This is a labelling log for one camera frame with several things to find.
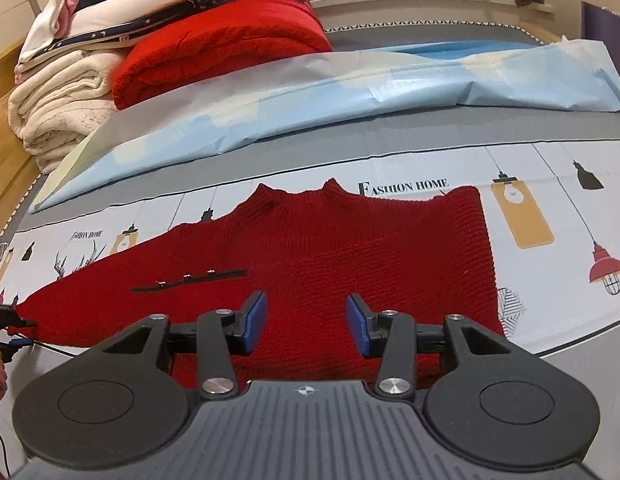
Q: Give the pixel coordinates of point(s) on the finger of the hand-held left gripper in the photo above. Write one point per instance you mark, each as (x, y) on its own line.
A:
(17, 344)
(2, 316)

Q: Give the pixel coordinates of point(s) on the white pink folded cloth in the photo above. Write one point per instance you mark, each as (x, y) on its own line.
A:
(49, 15)

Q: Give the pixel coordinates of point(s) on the light blue quilt cover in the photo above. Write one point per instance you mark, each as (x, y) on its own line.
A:
(340, 90)

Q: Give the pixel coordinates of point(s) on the cream speckled folded blanket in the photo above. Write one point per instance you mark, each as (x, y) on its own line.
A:
(59, 135)

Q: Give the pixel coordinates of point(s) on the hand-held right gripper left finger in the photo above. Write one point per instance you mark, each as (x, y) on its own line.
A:
(255, 325)

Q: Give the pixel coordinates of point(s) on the white quilt navy starred trim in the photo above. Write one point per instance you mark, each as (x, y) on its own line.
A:
(154, 0)

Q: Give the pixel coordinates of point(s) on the dark red knit sweater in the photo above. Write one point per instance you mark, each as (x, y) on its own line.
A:
(340, 240)

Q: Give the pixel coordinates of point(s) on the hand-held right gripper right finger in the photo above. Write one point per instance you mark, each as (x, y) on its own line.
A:
(357, 327)

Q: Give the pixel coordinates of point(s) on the wooden bed frame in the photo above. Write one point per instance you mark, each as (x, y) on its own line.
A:
(4, 125)

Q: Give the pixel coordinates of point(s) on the red folded blanket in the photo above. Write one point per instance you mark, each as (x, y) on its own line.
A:
(214, 40)

